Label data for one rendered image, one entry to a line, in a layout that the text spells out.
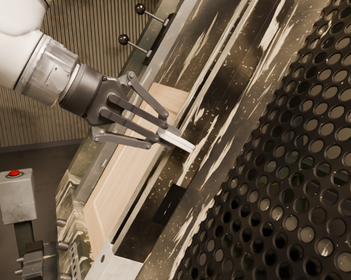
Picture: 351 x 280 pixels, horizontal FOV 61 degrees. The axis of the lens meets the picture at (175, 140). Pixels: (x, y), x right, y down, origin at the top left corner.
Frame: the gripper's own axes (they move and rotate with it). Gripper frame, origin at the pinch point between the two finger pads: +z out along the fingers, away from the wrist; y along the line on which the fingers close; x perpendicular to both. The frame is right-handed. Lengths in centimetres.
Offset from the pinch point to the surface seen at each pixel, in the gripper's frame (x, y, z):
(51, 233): 182, -123, 38
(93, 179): 53, -29, 6
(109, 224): 22.7, -29.1, 6.8
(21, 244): 74, -72, 0
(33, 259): 44, -57, -1
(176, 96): 24.5, 8.8, 6.5
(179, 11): 53, 36, 5
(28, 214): 71, -58, -4
